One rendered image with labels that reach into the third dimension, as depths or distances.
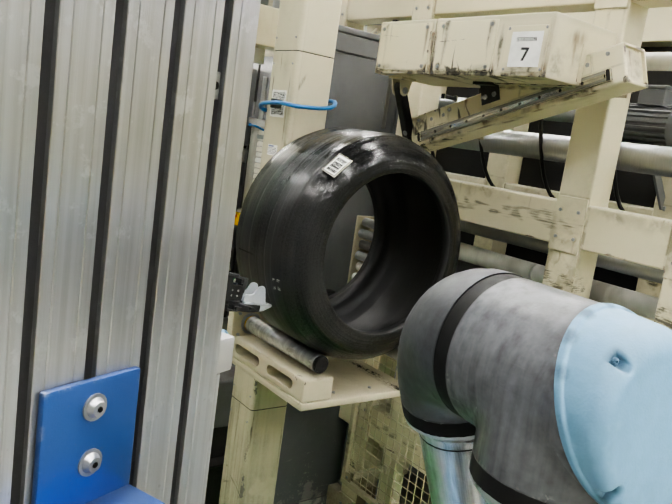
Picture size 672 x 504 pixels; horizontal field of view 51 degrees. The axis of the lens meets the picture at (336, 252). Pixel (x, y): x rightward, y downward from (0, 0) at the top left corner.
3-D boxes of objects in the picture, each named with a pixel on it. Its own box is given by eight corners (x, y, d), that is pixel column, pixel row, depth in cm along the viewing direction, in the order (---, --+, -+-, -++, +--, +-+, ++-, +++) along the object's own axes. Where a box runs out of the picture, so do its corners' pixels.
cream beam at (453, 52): (372, 73, 204) (379, 21, 201) (433, 87, 219) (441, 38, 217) (543, 78, 157) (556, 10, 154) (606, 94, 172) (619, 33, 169)
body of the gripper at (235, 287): (252, 278, 159) (204, 272, 151) (243, 315, 159) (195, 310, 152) (236, 271, 165) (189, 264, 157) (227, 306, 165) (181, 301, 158)
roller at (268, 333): (247, 312, 195) (259, 318, 198) (240, 327, 195) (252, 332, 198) (319, 353, 168) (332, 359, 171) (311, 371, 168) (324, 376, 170)
